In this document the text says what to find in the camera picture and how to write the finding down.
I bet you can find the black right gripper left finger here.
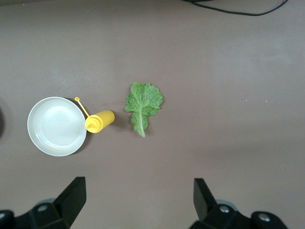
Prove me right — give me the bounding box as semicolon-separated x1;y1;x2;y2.
0;176;87;229

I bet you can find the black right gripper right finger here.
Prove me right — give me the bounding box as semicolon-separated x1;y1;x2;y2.
189;177;289;229

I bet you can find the yellow mustard squeeze bottle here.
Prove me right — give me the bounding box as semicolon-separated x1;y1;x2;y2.
74;96;115;134

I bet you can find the green lettuce leaf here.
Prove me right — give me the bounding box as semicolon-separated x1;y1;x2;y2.
124;82;164;138

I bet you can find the white round plate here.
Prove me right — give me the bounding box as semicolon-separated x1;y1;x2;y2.
27;96;88;157

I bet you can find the black cable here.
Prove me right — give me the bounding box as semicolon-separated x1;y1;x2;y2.
181;0;290;17

